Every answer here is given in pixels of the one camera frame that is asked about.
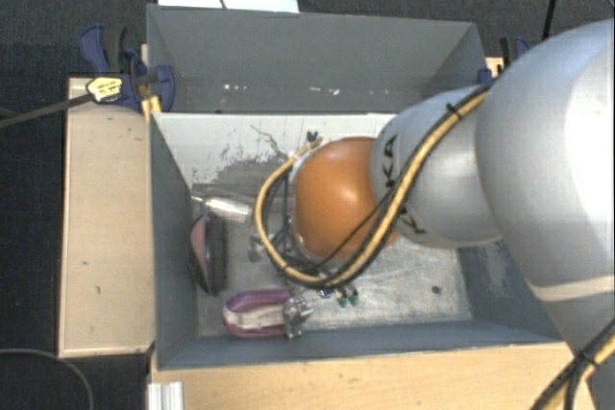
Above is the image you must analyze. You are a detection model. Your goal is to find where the pale wood board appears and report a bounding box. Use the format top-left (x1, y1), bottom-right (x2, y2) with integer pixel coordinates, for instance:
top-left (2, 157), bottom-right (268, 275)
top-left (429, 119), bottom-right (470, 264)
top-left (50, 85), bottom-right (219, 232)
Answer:
top-left (58, 76), bottom-right (158, 359)

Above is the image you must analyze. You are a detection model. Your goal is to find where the grey metal bin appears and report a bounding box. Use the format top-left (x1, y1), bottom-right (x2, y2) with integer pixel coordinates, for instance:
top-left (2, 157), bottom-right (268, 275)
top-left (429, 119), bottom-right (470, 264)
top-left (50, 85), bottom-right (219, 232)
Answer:
top-left (144, 3), bottom-right (567, 372)

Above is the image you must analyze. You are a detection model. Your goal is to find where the silver metal cylinder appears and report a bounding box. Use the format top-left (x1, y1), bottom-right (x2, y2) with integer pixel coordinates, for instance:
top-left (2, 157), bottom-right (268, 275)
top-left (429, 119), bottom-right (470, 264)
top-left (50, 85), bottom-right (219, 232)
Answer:
top-left (190, 193), bottom-right (255, 223)

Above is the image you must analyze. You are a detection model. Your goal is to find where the pink and black brush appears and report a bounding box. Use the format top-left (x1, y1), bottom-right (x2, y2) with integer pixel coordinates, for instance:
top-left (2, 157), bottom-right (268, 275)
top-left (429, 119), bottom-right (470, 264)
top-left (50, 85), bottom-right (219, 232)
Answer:
top-left (187, 210), bottom-right (231, 298)

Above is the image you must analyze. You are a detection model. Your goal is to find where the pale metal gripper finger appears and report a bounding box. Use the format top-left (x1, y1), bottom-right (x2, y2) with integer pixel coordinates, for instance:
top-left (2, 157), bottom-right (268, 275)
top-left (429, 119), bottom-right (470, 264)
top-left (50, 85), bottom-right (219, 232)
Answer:
top-left (232, 295), bottom-right (315, 326)
top-left (268, 316), bottom-right (306, 341)

